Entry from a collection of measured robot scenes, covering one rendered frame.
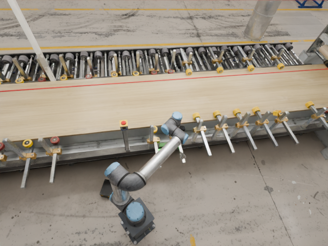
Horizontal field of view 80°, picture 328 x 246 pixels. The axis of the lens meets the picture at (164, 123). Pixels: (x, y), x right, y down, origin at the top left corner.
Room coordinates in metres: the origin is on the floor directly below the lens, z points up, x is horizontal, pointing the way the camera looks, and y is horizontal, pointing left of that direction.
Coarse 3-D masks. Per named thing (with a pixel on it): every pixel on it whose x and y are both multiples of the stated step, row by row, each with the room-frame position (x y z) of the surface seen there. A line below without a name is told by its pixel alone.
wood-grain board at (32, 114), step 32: (0, 96) 1.27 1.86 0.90; (32, 96) 1.34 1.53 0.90; (64, 96) 1.40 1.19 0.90; (96, 96) 1.47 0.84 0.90; (128, 96) 1.54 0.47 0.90; (160, 96) 1.62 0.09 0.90; (192, 96) 1.69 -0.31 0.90; (224, 96) 1.77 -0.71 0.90; (256, 96) 1.85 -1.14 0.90; (288, 96) 1.94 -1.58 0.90; (320, 96) 2.02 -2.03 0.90; (0, 128) 0.88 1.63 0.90; (32, 128) 0.93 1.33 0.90; (64, 128) 0.98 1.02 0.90; (96, 128) 1.04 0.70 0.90; (128, 128) 1.09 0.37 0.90
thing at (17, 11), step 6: (12, 0) 1.62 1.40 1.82; (12, 6) 1.61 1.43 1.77; (18, 6) 1.65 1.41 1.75; (18, 12) 1.62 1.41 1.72; (18, 18) 1.61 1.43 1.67; (24, 18) 1.66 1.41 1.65; (24, 24) 1.61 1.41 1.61; (24, 30) 1.61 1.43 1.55; (30, 30) 1.65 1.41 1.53; (30, 36) 1.61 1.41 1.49; (30, 42) 1.61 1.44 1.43; (36, 42) 1.64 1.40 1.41; (36, 48) 1.61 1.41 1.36; (36, 54) 1.60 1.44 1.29; (42, 54) 1.65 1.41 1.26; (42, 60) 1.61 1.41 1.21; (48, 66) 1.64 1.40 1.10; (48, 72) 1.61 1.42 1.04; (54, 78) 1.64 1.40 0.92
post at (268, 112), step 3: (267, 111) 1.40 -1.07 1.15; (264, 114) 1.40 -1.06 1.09; (267, 114) 1.37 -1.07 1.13; (264, 117) 1.38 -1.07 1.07; (267, 117) 1.38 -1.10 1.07; (261, 120) 1.38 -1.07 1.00; (264, 120) 1.38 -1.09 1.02; (255, 126) 1.39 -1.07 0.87; (258, 126) 1.38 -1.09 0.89; (252, 129) 1.39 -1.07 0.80; (255, 129) 1.37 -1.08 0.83; (249, 132) 1.40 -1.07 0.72; (252, 132) 1.37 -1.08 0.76
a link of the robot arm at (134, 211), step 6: (132, 204) 0.35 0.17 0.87; (138, 204) 0.36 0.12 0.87; (126, 210) 0.30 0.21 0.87; (132, 210) 0.30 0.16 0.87; (138, 210) 0.31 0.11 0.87; (126, 216) 0.26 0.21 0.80; (132, 216) 0.26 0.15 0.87; (138, 216) 0.27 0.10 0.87; (132, 222) 0.23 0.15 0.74; (138, 222) 0.24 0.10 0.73
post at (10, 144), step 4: (4, 140) 0.65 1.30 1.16; (8, 140) 0.67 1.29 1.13; (8, 144) 0.64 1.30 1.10; (12, 144) 0.66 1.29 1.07; (12, 148) 0.64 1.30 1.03; (16, 148) 0.65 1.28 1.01; (16, 152) 0.64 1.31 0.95; (20, 152) 0.65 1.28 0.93; (20, 156) 0.64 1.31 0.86; (24, 156) 0.65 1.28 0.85
